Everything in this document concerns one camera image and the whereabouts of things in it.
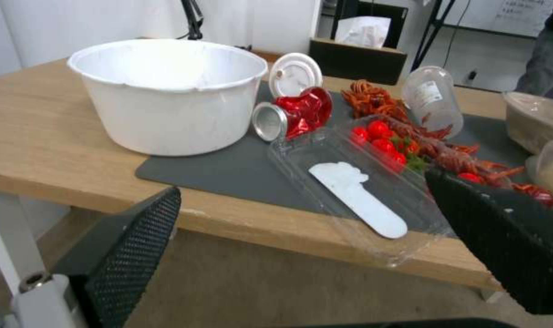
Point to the pile of red crayfish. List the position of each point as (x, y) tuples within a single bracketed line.
[(372, 99)]

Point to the white paper bag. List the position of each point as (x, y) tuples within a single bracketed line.
[(363, 30)]

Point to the black tripod stand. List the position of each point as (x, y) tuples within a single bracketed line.
[(433, 30)]

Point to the white round cup lid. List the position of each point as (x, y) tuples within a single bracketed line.
[(294, 75)]

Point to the red cherry tomato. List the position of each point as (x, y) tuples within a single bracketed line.
[(360, 134), (397, 159), (383, 146), (379, 129)]

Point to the white label sticker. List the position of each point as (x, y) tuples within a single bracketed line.
[(363, 201)]

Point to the black cardboard box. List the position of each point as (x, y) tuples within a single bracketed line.
[(354, 63)]

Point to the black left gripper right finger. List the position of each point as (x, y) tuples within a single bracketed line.
[(509, 239)]

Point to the dark grey table mat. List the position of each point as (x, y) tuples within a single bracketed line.
[(240, 171)]

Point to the clear plastic cup with label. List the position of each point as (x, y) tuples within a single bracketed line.
[(433, 95)]

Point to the clear cup with beige contents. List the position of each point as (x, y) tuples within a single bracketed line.
[(552, 171)]

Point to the red crayfish in clear box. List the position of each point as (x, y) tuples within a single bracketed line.
[(449, 153)]

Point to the clear container with beige food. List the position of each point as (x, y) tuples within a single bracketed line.
[(536, 119)]

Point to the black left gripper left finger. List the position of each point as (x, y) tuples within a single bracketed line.
[(121, 259)]

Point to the whiteboard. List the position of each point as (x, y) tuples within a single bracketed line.
[(499, 15)]

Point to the clear plastic takeout box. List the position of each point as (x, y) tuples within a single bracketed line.
[(331, 201)]

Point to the white table leg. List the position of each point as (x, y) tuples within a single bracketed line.
[(2, 239)]

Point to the large white plastic bowl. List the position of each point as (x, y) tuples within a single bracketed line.
[(167, 112)]

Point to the crushed red drink can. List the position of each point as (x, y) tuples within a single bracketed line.
[(303, 109)]

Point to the person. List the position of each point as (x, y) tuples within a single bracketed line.
[(547, 61)]

